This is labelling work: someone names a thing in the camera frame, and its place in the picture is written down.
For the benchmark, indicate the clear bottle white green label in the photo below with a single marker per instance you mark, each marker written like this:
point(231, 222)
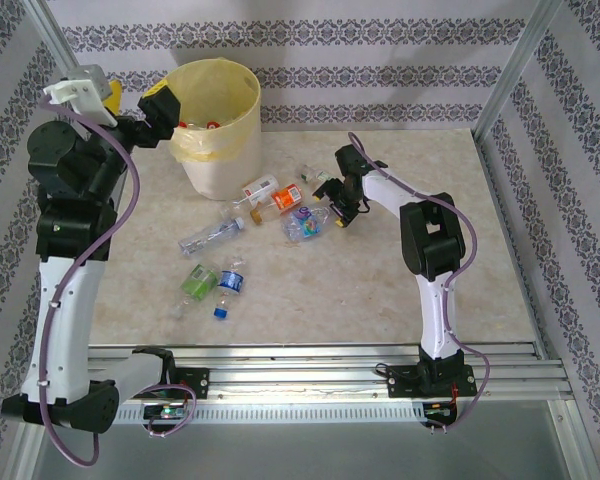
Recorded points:
point(322, 175)

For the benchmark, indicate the orange label bottle brown cap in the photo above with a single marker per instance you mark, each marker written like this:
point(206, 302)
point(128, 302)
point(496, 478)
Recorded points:
point(286, 196)

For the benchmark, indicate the red label bottle red cap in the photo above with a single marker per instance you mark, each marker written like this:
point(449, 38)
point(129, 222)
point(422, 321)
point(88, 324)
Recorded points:
point(212, 125)

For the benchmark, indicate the blue label bottle blue cap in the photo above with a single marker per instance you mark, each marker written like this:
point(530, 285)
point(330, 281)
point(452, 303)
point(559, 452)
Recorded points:
point(230, 281)

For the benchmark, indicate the slim clear bottle white cap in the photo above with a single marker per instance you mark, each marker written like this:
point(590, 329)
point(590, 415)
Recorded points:
point(205, 240)

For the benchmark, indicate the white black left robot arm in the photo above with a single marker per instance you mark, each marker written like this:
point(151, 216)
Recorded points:
point(65, 320)

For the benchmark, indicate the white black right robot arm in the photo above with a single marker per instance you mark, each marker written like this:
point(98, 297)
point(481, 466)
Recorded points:
point(432, 240)

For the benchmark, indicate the yellow bin liner bag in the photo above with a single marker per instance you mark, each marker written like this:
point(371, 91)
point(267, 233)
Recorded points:
point(230, 90)

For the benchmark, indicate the cream plastic bin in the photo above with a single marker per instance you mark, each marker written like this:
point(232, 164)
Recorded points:
point(225, 175)

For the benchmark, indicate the small controller board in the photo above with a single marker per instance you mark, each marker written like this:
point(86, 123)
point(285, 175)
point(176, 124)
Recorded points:
point(437, 411)
point(166, 412)

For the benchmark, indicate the grey metal panel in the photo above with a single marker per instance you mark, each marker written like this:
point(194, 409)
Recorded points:
point(300, 455)

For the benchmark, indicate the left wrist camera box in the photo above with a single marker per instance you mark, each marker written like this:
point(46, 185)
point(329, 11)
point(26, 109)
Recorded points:
point(87, 87)

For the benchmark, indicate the aluminium frame post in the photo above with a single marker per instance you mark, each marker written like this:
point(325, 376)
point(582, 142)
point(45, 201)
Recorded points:
point(516, 70)
point(60, 47)

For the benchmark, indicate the aluminium side rail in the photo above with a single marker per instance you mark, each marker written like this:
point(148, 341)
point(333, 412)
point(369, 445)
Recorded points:
point(503, 225)

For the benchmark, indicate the aluminium front rail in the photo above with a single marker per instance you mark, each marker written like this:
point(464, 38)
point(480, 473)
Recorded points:
point(300, 380)

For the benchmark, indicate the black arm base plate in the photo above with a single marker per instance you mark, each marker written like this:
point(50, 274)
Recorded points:
point(405, 382)
point(195, 382)

